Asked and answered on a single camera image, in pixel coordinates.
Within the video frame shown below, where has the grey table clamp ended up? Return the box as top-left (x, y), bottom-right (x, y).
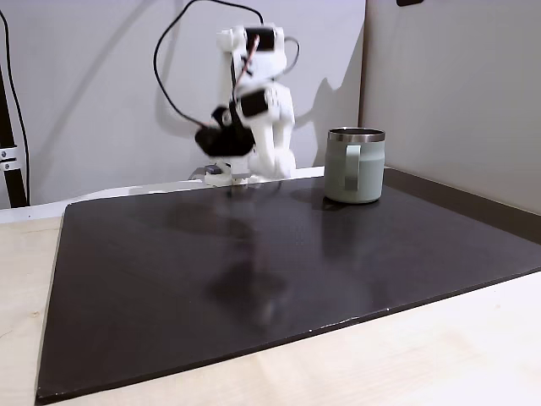
top-left (189, 164), bottom-right (223, 180)

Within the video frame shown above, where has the pale green metal-rimmed mug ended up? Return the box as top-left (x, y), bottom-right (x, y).
top-left (323, 127), bottom-right (386, 205)

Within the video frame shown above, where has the black table mat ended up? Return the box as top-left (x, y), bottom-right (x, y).
top-left (34, 167), bottom-right (541, 405)

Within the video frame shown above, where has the white partition board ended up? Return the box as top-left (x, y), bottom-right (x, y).
top-left (358, 0), bottom-right (541, 216)

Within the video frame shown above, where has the black stand pole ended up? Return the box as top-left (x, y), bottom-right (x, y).
top-left (0, 63), bottom-right (29, 209)

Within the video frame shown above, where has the black camera box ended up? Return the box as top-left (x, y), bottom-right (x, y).
top-left (194, 106), bottom-right (255, 158)

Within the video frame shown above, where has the grey looped motor cable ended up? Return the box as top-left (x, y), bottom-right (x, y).
top-left (270, 36), bottom-right (302, 81)

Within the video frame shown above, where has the black camera cable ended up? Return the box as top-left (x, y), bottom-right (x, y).
top-left (153, 0), bottom-right (265, 129)

